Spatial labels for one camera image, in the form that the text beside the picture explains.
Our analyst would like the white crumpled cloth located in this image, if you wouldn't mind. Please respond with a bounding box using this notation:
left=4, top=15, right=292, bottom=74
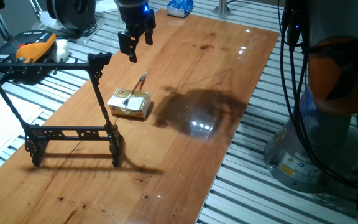
left=50, top=39, right=70, bottom=62

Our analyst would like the brown wooden board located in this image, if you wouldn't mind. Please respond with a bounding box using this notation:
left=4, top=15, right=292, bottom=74
left=0, top=8, right=280, bottom=224

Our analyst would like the orange black teach pendant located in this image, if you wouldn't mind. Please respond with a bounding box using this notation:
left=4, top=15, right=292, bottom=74
left=0, top=30, right=57, bottom=65

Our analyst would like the metal post with base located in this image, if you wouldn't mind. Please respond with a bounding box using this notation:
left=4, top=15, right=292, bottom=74
left=212, top=0, right=233, bottom=17

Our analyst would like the black round spool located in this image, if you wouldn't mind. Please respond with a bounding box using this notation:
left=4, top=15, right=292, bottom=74
left=46, top=0, right=97, bottom=32

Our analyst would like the gold white paper box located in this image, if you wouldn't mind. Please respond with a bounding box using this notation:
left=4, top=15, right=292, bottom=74
left=106, top=87, right=152, bottom=119

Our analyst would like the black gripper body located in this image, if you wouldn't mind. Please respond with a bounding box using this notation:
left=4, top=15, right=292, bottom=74
left=116, top=0, right=157, bottom=38

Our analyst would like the black ornate pen rack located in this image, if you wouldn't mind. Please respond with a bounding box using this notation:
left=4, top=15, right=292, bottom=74
left=0, top=52, right=125, bottom=168

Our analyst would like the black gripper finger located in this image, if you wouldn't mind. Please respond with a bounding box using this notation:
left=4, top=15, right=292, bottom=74
left=144, top=19, right=155, bottom=46
left=118, top=29, right=139, bottom=63

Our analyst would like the blue tissue pack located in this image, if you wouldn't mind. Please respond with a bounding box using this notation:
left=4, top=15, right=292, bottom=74
left=166, top=0, right=195, bottom=19

